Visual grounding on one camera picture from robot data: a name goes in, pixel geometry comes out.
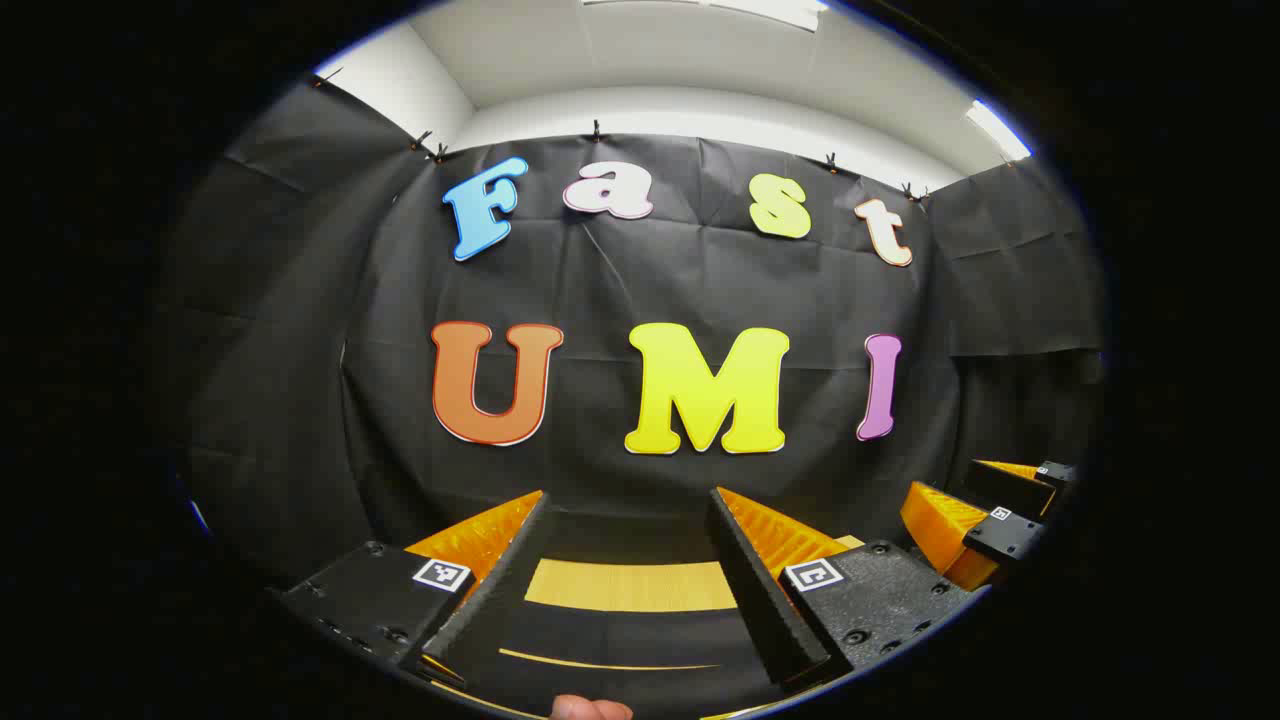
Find row of black cloth clips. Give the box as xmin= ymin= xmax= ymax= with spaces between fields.
xmin=310 ymin=68 xmax=931 ymax=203

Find ceiling light panel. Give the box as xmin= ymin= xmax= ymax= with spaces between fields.
xmin=580 ymin=0 xmax=831 ymax=33
xmin=965 ymin=98 xmax=1033 ymax=163

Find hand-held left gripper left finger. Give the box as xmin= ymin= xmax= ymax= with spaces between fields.
xmin=278 ymin=488 xmax=554 ymax=693

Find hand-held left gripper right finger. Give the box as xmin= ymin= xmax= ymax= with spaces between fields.
xmin=705 ymin=486 xmax=993 ymax=689

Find black backdrop cloth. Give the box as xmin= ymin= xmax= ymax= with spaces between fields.
xmin=165 ymin=75 xmax=1109 ymax=601

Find dark jeans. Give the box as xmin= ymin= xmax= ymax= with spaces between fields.
xmin=480 ymin=605 xmax=791 ymax=717

